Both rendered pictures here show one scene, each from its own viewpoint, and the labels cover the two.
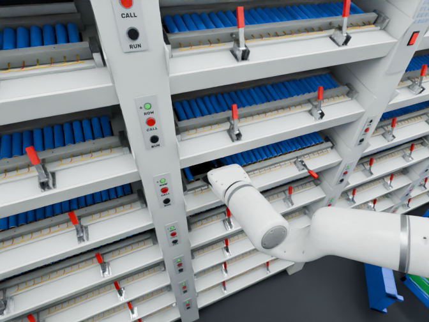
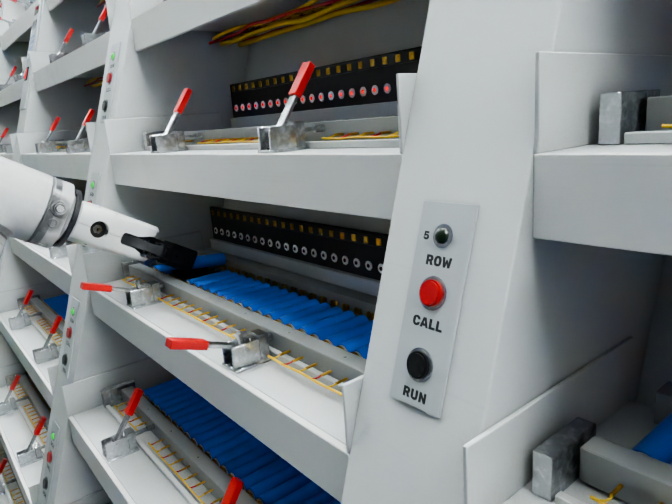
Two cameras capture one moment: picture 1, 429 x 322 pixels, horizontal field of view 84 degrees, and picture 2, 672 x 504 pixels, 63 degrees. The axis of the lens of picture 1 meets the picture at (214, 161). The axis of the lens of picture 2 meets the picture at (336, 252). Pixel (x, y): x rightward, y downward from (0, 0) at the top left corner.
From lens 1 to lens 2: 106 cm
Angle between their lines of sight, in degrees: 76
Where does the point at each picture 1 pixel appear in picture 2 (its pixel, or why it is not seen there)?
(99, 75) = not seen: hidden behind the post
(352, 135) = (381, 304)
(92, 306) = (19, 439)
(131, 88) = (114, 34)
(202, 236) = (92, 424)
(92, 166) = not seen: hidden behind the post
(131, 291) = (33, 468)
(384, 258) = not seen: outside the picture
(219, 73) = (159, 15)
